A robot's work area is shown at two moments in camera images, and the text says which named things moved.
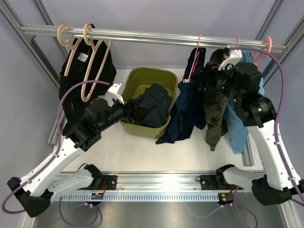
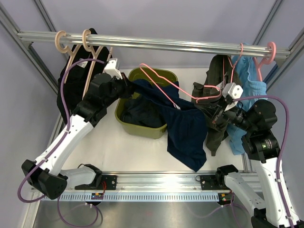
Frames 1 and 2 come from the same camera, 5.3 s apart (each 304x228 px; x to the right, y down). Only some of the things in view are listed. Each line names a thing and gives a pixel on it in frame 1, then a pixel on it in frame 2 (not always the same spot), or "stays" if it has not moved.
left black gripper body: (119, 111) → (119, 89)
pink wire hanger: (196, 58) → (197, 98)
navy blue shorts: (188, 111) → (185, 122)
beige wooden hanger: (67, 43) → (65, 50)
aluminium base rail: (146, 182) stays
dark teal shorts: (153, 106) stays
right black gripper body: (221, 80) → (229, 115)
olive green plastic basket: (138, 79) stays
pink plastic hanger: (268, 40) → (268, 61)
